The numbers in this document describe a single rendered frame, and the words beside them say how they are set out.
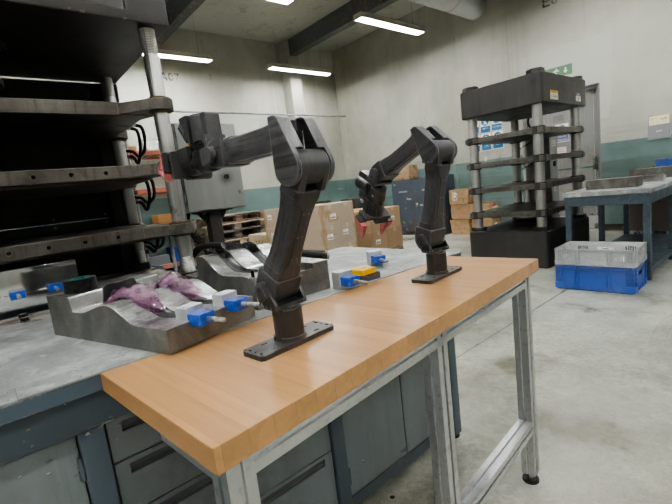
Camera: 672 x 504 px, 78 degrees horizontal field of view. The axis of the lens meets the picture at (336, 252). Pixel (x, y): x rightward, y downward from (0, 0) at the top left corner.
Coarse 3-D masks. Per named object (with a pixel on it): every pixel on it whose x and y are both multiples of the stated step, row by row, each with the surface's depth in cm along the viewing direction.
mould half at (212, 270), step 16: (208, 256) 136; (240, 256) 139; (208, 272) 134; (224, 272) 129; (240, 272) 128; (304, 272) 123; (320, 272) 127; (224, 288) 127; (240, 288) 119; (304, 288) 123; (320, 288) 127
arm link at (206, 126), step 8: (208, 112) 91; (216, 112) 93; (192, 120) 92; (200, 120) 92; (208, 120) 91; (216, 120) 92; (192, 128) 93; (200, 128) 92; (208, 128) 91; (216, 128) 92; (192, 136) 94; (200, 136) 92; (208, 136) 91; (216, 136) 92; (224, 136) 94; (200, 152) 90; (208, 152) 87; (208, 160) 87
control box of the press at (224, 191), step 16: (176, 128) 183; (224, 128) 197; (176, 144) 184; (224, 176) 197; (240, 176) 204; (192, 192) 188; (208, 192) 193; (224, 192) 198; (240, 192) 203; (192, 208) 188; (208, 208) 193; (224, 208) 200; (208, 224) 202; (224, 240) 205; (224, 256) 205
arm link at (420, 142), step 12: (420, 132) 119; (432, 132) 125; (408, 144) 126; (420, 144) 120; (432, 144) 116; (456, 144) 120; (396, 156) 132; (408, 156) 128; (420, 156) 120; (432, 156) 117; (384, 168) 136; (396, 168) 134; (384, 180) 141
